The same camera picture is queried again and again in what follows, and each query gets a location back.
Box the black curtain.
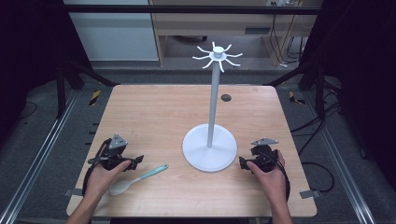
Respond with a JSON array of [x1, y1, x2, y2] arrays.
[[0, 0, 93, 144], [300, 0, 396, 190]]

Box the white cabinet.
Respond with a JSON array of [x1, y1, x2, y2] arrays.
[[63, 0, 161, 63]]

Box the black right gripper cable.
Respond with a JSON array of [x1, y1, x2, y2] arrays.
[[270, 152, 291, 203]]

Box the person's left hand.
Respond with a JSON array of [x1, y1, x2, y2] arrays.
[[83, 159, 133, 202]]

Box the person's right hand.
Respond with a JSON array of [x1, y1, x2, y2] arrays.
[[246, 149, 290, 203]]

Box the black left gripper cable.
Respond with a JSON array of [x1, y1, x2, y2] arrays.
[[81, 138, 112, 198]]

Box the hanging desk cables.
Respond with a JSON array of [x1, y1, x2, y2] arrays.
[[268, 0, 309, 69]]

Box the grey table bracket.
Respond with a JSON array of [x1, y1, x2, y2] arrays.
[[299, 189, 321, 200], [64, 188, 84, 198]]

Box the white hook stand rack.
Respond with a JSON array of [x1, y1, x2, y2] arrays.
[[181, 41, 244, 174]]

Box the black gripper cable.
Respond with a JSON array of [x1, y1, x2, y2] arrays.
[[81, 138, 112, 198], [270, 152, 291, 203]]

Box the black floor cables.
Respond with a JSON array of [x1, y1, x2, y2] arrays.
[[290, 92, 344, 194]]

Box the black horizontal frame bar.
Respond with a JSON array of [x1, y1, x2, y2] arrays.
[[64, 4, 323, 16]]

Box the black frame strut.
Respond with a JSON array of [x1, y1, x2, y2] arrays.
[[55, 57, 120, 119], [263, 60, 328, 120]]

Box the aluminium floor rail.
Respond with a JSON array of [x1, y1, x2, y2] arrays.
[[0, 89, 80, 224], [302, 91, 377, 224]]

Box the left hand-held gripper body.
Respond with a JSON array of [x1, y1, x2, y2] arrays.
[[88, 133, 138, 172]]

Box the spoon with teal handle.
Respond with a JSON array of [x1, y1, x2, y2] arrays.
[[108, 163, 170, 197]]

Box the yellow black striped tape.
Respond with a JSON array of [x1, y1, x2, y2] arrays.
[[89, 89, 103, 106], [288, 91, 306, 105]]

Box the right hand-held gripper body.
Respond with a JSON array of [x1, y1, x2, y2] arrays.
[[246, 137, 280, 174]]

